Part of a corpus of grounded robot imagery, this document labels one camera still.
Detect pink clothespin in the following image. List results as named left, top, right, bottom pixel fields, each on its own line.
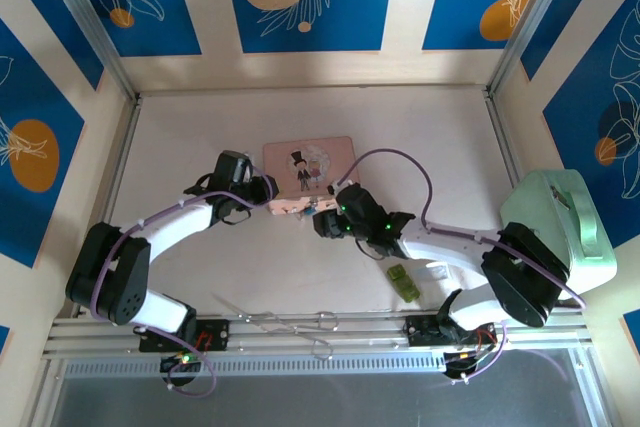
left=269, top=194, right=340, bottom=217

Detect pink card with couple picture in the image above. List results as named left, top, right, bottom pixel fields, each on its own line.
left=262, top=135, right=357, bottom=195

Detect metal forceps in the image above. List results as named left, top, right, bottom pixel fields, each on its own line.
left=269, top=314, right=337, bottom=361

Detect right circuit board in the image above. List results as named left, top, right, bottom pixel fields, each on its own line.
left=442, top=349, right=495, bottom=379

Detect left circuit board green light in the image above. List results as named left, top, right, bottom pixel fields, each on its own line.
left=159, top=352, right=202, bottom=374

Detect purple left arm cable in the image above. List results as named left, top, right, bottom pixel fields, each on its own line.
left=89, top=164, right=280, bottom=397

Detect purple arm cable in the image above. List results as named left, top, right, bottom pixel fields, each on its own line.
left=89, top=164, right=280, bottom=397
left=335, top=147, right=587, bottom=384

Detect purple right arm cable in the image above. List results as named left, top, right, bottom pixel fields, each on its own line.
left=335, top=147, right=587, bottom=384

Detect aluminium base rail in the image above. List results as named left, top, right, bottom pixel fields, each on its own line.
left=41, top=313, right=592, bottom=362

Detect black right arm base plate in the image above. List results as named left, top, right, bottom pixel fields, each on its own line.
left=405, top=313, right=507, bottom=349

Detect aluminium side rail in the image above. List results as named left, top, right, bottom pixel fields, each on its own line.
left=73, top=95, right=145, bottom=319
left=483, top=90, right=532, bottom=189

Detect slotted grey cable duct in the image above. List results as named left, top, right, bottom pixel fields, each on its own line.
left=63, top=352, right=577, bottom=379

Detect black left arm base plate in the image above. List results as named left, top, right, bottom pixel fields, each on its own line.
left=133, top=317, right=232, bottom=354

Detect mint green case with handle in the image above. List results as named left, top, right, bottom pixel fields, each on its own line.
left=499, top=168, right=618, bottom=294

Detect aluminium frame post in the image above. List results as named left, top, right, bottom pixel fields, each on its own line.
left=486, top=0, right=584, bottom=98
left=36, top=0, right=142, bottom=104

